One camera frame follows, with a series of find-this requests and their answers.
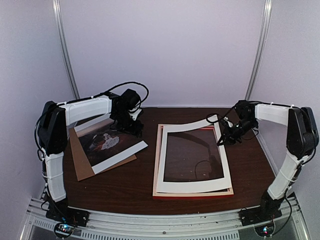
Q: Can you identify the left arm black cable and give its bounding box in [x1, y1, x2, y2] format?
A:
[99, 81, 150, 111]

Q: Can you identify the canyon woman photo print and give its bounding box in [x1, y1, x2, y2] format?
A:
[75, 118, 148, 174]

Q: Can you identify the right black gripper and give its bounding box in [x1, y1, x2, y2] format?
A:
[218, 118, 258, 146]

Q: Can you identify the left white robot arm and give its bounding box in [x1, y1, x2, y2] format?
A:
[34, 89, 143, 202]

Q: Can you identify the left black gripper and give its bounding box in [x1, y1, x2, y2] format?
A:
[113, 109, 144, 138]

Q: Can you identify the clear acrylic sheet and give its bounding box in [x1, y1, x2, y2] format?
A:
[163, 127, 224, 183]

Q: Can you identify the right circuit board with leds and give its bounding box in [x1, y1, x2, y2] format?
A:
[254, 225, 275, 238]

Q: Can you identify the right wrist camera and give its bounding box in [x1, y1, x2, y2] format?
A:
[220, 117, 234, 128]

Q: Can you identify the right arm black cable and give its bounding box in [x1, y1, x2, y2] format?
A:
[206, 106, 260, 141]

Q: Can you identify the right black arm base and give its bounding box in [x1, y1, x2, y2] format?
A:
[239, 191, 285, 226]

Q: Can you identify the front aluminium rail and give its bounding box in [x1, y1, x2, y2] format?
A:
[19, 192, 312, 240]

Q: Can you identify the left circuit board with leds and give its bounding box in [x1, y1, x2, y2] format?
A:
[53, 222, 75, 239]

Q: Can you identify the circuit board with leds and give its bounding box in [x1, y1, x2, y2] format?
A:
[53, 222, 75, 239]
[254, 225, 275, 238]

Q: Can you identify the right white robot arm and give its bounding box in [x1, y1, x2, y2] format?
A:
[216, 100, 320, 221]

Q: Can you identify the brown cardboard backing board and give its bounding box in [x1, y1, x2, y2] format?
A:
[69, 128, 136, 181]

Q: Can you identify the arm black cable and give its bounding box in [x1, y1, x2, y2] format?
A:
[206, 106, 260, 141]
[99, 81, 150, 111]

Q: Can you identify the left aluminium corner post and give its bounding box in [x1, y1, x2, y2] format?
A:
[52, 0, 80, 100]

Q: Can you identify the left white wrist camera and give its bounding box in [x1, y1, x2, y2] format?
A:
[129, 107, 143, 121]

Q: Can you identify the red wooden picture frame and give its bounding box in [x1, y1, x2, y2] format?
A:
[152, 123, 235, 201]

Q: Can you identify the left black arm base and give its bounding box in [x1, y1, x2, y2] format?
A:
[41, 192, 90, 227]

